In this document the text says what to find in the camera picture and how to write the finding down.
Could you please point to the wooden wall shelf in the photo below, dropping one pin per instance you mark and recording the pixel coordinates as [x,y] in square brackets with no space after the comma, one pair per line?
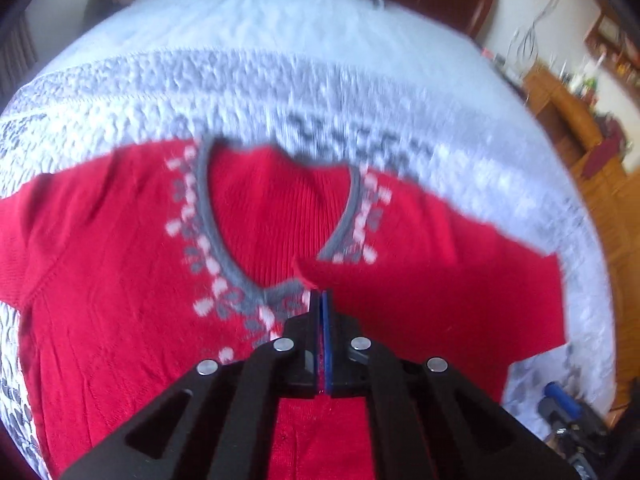
[607,37]

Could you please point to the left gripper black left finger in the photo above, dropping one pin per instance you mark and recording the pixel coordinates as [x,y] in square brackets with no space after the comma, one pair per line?
[216,421]

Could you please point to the wooden side cabinet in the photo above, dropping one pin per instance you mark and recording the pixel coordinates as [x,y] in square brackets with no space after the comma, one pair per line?
[612,198]

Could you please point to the red knit sweater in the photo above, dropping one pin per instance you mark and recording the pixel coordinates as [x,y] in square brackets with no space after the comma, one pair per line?
[129,270]

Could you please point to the grey white quilted bedspread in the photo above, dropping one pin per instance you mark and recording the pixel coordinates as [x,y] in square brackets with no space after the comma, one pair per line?
[339,80]

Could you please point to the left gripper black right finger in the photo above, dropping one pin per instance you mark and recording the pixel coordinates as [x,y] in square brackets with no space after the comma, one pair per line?
[427,421]

